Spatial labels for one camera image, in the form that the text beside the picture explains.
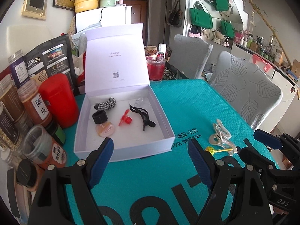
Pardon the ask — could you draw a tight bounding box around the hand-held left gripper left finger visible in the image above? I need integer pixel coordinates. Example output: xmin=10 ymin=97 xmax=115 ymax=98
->
xmin=28 ymin=137 xmax=114 ymax=225

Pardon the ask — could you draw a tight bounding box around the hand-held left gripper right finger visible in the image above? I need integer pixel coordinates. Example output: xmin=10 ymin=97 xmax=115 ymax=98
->
xmin=187 ymin=139 xmax=273 ymax=225

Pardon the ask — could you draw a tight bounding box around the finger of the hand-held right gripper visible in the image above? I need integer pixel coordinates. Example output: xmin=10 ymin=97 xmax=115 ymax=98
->
xmin=253 ymin=129 xmax=293 ymax=150
xmin=239 ymin=146 xmax=282 ymax=176

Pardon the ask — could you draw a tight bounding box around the houndstooth fabric hair tie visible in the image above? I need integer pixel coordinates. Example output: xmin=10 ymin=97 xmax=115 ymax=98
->
xmin=94 ymin=98 xmax=117 ymax=111

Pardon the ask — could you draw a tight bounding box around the black claw hair clip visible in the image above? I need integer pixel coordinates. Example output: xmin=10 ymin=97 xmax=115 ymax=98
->
xmin=129 ymin=104 xmax=156 ymax=132

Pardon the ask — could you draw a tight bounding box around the white gift box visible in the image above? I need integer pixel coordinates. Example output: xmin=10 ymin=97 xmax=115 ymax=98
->
xmin=74 ymin=23 xmax=175 ymax=163

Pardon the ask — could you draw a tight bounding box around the yellow hair clip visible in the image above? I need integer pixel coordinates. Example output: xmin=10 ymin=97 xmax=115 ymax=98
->
xmin=205 ymin=146 xmax=233 ymax=155

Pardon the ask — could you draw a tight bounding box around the clear claw hair clip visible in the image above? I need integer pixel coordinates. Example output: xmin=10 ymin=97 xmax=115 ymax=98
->
xmin=219 ymin=141 xmax=238 ymax=156

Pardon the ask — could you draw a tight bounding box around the cream claw hair clip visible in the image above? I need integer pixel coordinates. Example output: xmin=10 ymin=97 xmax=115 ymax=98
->
xmin=208 ymin=119 xmax=233 ymax=146

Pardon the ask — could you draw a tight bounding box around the red hair clip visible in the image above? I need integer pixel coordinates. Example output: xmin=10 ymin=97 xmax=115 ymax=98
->
xmin=118 ymin=109 xmax=134 ymax=126

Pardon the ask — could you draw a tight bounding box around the green jar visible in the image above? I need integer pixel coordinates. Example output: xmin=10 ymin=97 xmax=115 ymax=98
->
xmin=46 ymin=121 xmax=66 ymax=146

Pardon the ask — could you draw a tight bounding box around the orange powder plastic jar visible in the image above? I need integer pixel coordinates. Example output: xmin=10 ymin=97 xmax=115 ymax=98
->
xmin=23 ymin=125 xmax=67 ymax=170

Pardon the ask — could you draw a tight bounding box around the grey leaf pattern chair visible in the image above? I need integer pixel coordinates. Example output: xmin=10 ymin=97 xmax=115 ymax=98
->
xmin=208 ymin=51 xmax=283 ymax=132
xmin=169 ymin=34 xmax=214 ymax=80

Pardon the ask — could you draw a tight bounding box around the teal printed table mat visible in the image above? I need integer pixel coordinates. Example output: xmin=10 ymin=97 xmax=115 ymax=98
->
xmin=63 ymin=78 xmax=282 ymax=225

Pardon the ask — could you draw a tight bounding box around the black lid jar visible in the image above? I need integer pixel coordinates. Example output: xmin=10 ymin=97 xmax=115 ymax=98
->
xmin=16 ymin=159 xmax=45 ymax=192

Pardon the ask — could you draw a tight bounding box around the pink plastic bag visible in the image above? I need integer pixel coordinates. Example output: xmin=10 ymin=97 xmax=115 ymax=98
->
xmin=253 ymin=54 xmax=275 ymax=74

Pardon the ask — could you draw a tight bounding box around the red canister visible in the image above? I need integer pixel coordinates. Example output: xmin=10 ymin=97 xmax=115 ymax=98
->
xmin=39 ymin=73 xmax=80 ymax=129

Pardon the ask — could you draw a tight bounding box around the white label orange jar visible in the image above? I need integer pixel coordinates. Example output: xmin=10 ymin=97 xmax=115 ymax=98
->
xmin=17 ymin=78 xmax=53 ymax=126

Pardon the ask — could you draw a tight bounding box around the row of cosmetic bottles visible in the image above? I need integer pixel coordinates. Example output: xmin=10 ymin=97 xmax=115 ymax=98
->
xmin=234 ymin=30 xmax=300 ymax=80

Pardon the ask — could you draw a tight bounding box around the dark label grain jar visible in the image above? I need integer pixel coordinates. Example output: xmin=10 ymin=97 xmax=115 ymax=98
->
xmin=0 ymin=103 xmax=21 ymax=151

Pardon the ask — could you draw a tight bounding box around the plastic cup of red drink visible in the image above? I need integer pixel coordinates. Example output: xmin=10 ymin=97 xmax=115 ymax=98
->
xmin=146 ymin=56 xmax=166 ymax=81

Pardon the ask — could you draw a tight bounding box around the brown spice jar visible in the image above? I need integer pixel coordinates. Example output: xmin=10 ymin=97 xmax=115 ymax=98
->
xmin=0 ymin=75 xmax=25 ymax=113

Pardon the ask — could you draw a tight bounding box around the black printed pouch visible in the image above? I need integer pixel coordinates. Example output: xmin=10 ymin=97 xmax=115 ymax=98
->
xmin=24 ymin=34 xmax=78 ymax=96

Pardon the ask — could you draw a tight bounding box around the instant noodle bowl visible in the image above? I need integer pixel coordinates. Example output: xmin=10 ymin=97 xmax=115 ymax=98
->
xmin=145 ymin=46 xmax=159 ymax=57

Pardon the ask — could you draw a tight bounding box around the bamboo branch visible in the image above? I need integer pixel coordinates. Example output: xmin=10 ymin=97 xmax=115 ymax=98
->
xmin=241 ymin=0 xmax=294 ymax=69

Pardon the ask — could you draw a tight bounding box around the purple label jar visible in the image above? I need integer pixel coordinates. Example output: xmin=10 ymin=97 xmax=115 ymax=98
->
xmin=8 ymin=49 xmax=30 ymax=89

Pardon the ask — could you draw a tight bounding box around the pale blue plastic bag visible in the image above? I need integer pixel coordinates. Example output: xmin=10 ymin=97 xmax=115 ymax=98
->
xmin=71 ymin=22 xmax=104 ymax=50

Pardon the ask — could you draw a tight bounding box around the large green tote bag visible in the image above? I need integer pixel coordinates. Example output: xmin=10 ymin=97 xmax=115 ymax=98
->
xmin=189 ymin=8 xmax=213 ymax=29

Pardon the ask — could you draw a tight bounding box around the woven straw fan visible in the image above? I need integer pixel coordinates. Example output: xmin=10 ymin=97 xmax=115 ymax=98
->
xmin=68 ymin=19 xmax=77 ymax=36

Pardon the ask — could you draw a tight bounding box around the white fridge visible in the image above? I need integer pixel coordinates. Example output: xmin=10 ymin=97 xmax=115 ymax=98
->
xmin=75 ymin=5 xmax=132 ymax=34

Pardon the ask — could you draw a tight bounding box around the brown door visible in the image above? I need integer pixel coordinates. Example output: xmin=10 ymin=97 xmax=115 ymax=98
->
xmin=123 ymin=0 xmax=149 ymax=47

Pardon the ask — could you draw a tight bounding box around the dark hanging handbag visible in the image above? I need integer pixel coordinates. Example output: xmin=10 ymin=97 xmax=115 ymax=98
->
xmin=167 ymin=0 xmax=183 ymax=28

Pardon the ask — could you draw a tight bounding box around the yellow cooking pot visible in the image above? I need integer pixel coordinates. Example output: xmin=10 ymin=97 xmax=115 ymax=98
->
xmin=74 ymin=0 xmax=110 ymax=14

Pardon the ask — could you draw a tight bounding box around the gold intercom panel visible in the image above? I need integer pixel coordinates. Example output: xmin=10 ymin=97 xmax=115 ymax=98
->
xmin=22 ymin=0 xmax=48 ymax=20

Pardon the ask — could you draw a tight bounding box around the black power cable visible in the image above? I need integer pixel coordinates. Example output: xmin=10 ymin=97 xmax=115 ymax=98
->
xmin=99 ymin=7 xmax=106 ymax=27

